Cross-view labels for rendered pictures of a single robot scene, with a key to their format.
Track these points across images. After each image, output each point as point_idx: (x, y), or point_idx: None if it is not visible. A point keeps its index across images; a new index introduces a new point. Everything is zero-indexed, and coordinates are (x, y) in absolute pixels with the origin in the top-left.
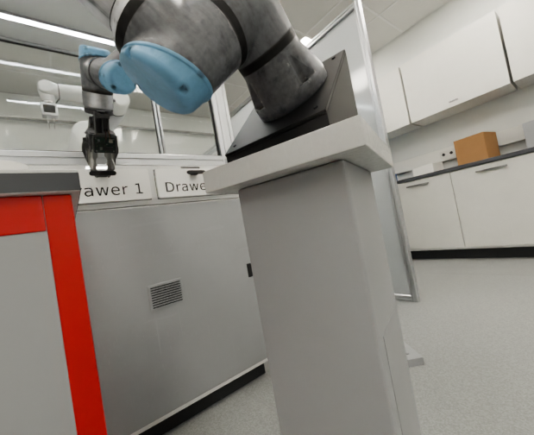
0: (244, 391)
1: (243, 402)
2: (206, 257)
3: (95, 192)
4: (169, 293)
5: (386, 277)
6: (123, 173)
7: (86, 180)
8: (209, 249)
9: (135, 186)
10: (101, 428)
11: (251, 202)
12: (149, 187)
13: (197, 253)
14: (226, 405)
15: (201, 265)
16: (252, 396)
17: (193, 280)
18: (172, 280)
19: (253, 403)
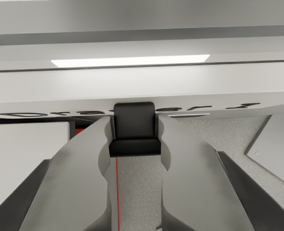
0: (206, 120)
1: (199, 130)
2: (262, 109)
3: (108, 112)
4: (188, 116)
5: None
6: (233, 96)
7: (77, 108)
8: (276, 108)
9: (239, 105)
10: None
11: None
12: (282, 103)
13: (255, 109)
14: (190, 123)
15: (245, 111)
16: (207, 129)
17: (222, 113)
18: (198, 114)
19: (203, 136)
